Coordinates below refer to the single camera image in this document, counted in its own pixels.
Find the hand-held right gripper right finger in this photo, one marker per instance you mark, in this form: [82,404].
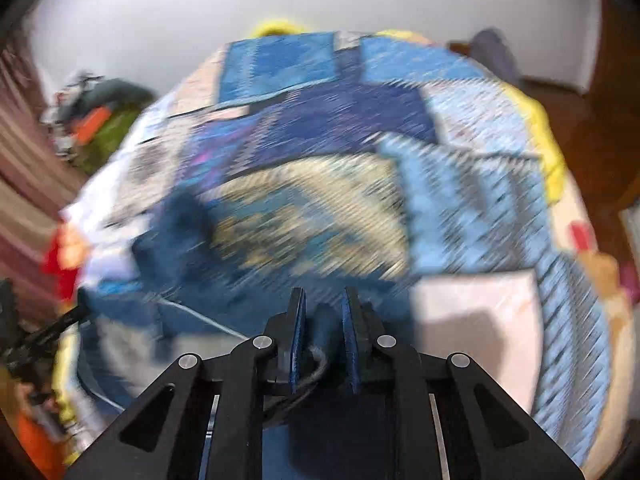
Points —
[351,345]

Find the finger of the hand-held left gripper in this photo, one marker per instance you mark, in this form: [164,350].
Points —
[60,321]

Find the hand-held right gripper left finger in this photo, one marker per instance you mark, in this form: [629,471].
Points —
[298,345]

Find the blue denim jacket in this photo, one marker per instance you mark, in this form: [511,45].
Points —
[190,260]

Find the pile of clothes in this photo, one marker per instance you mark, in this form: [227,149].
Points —
[70,95]

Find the red plush toy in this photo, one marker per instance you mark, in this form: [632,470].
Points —
[57,260]

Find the white shirt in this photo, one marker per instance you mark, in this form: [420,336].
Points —
[105,240]

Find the orange object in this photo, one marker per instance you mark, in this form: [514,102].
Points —
[35,440]

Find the striped red curtain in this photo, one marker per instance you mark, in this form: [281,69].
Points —
[25,160]

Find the orange box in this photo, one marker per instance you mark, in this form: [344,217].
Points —
[92,125]

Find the grey neck pillow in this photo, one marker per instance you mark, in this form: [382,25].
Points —
[125,92]

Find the grey bag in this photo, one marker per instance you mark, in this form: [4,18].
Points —
[492,50]

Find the brown wooden door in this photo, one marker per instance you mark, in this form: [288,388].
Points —
[617,50]

